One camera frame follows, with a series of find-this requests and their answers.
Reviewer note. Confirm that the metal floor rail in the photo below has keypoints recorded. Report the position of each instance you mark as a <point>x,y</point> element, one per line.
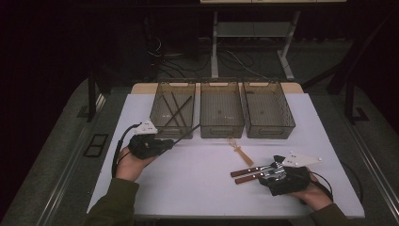
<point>66,175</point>
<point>376,169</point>

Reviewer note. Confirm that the white table mat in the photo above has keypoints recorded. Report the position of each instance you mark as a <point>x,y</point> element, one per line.
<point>204,194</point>

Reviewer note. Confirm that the person's right hand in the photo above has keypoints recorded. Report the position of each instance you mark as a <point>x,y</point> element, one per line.
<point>316,197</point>

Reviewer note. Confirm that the clear brown plastic bin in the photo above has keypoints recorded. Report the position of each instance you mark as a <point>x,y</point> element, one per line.
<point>266,106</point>
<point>221,106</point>
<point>185,109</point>

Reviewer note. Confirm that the black tripod legs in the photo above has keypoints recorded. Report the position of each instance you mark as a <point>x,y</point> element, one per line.
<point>337,83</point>

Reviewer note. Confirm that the brown chopstick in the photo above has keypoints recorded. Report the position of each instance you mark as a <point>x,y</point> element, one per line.
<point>178,109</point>
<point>170,109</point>

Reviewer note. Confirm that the white metal desk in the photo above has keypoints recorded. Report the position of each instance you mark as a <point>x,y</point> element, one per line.
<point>215,47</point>

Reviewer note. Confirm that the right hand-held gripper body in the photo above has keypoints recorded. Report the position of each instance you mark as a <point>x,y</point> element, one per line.
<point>291,182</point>

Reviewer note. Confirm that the black computer tower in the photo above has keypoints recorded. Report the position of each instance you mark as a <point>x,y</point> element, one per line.
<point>180,37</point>

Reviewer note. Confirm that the black stand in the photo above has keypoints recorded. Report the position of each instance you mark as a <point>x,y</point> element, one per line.
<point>91,100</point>
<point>349,100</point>

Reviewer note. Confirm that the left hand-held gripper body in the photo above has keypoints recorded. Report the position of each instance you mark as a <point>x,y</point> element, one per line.
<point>144,147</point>

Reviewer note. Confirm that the person's left hand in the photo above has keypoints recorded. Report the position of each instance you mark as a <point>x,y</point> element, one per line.
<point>130,166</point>

